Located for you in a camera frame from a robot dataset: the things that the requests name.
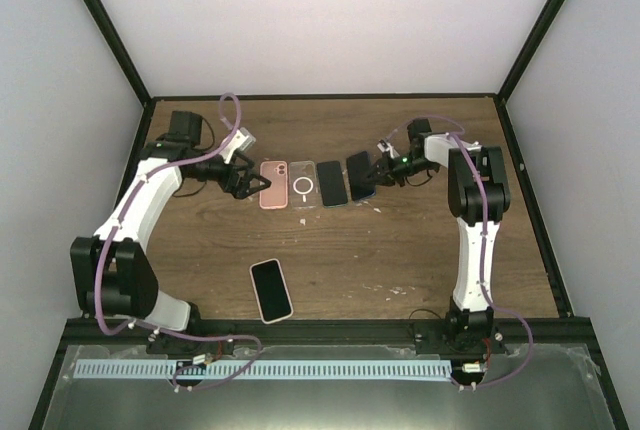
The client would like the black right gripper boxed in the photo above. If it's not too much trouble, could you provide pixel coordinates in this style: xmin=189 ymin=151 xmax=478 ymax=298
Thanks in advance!
xmin=361 ymin=152 xmax=437 ymax=188

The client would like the blue smartphone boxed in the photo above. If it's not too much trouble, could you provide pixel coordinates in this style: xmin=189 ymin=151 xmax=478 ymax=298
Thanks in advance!
xmin=346 ymin=151 xmax=375 ymax=202

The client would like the phone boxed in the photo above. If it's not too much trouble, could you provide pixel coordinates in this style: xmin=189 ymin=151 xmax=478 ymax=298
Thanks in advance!
xmin=249 ymin=259 xmax=294 ymax=324
xmin=259 ymin=161 xmax=288 ymax=210

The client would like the clear phone case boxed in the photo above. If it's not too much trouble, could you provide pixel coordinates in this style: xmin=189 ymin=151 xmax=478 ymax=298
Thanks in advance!
xmin=289 ymin=161 xmax=319 ymax=210

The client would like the dark teal smartphone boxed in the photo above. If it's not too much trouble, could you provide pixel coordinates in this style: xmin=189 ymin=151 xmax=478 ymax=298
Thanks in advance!
xmin=316 ymin=161 xmax=348 ymax=208

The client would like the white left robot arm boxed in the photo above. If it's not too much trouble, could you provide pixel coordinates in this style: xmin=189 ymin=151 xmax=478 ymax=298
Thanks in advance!
xmin=70 ymin=111 xmax=271 ymax=354

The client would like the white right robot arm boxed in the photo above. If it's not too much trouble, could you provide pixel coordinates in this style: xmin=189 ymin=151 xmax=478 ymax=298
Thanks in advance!
xmin=347 ymin=118 xmax=511 ymax=353

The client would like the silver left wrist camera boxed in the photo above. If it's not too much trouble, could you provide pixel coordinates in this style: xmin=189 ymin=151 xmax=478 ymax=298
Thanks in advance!
xmin=220 ymin=127 xmax=256 ymax=164

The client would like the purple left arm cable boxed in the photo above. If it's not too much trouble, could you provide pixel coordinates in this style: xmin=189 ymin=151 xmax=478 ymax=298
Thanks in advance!
xmin=93 ymin=92 xmax=264 ymax=393

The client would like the black aluminium frame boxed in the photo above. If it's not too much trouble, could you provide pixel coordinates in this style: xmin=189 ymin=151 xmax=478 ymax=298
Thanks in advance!
xmin=27 ymin=0 xmax=631 ymax=430

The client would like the light blue slotted cable duct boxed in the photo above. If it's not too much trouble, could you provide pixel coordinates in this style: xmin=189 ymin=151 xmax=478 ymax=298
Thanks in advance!
xmin=73 ymin=359 xmax=452 ymax=381

